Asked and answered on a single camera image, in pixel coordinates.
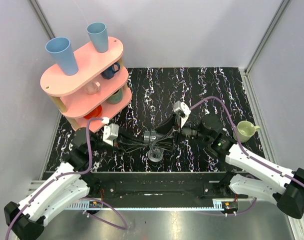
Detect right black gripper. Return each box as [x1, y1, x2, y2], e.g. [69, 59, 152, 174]
[150, 111, 211, 152]

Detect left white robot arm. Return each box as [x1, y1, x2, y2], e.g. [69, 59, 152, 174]
[4, 124, 145, 240]

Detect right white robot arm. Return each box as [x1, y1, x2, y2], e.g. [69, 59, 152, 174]
[155, 114, 304, 219]

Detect black marble patterned mat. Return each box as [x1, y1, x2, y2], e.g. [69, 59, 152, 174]
[47, 66, 270, 173]

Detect orange plastic bowl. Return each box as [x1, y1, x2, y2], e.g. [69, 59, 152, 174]
[83, 105, 102, 120]

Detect teal speckled ceramic cup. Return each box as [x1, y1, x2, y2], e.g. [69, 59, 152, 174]
[107, 88, 123, 105]

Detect pink three-tier wooden shelf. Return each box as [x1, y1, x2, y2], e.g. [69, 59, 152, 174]
[40, 36, 132, 130]

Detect pink ceramic mug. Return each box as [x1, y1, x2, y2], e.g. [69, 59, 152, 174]
[84, 81, 100, 95]

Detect dark blue ceramic mug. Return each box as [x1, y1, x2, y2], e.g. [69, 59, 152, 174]
[101, 62, 120, 80]

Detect light green ceramic mug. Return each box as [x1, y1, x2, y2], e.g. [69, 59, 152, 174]
[233, 120, 261, 143]

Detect small blue plastic cup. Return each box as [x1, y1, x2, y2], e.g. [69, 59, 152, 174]
[87, 22, 108, 53]

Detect large blue plastic cup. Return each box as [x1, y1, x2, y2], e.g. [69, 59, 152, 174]
[45, 37, 78, 76]

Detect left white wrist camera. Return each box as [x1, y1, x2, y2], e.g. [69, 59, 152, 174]
[101, 117, 119, 146]

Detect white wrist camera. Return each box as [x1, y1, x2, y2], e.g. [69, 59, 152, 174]
[101, 117, 119, 146]
[173, 101, 191, 128]

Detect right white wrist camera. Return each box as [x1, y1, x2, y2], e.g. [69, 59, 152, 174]
[173, 101, 191, 128]

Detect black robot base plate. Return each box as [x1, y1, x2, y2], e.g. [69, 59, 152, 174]
[89, 172, 248, 209]

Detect white slotted cable duct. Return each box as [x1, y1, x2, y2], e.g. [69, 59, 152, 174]
[66, 200, 102, 211]

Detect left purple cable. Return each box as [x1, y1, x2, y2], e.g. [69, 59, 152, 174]
[5, 117, 129, 240]

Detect purple cable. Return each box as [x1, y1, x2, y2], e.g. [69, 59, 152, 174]
[5, 117, 129, 240]
[189, 96, 304, 217]

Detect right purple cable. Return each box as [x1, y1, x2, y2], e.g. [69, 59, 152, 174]
[189, 96, 304, 217]

